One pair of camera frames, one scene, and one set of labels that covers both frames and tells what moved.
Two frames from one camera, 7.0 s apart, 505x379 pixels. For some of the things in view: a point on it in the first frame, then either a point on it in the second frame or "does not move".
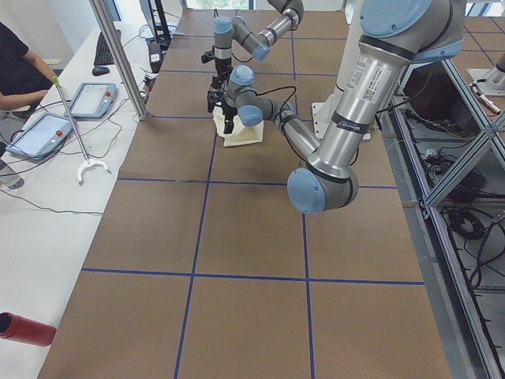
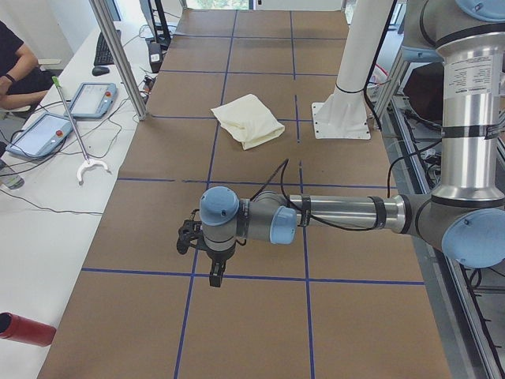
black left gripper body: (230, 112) → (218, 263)
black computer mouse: (100, 70) does not move
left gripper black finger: (229, 125) → (215, 276)
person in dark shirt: (24, 76) does not move
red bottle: (26, 330) does not move
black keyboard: (103, 54) does not move
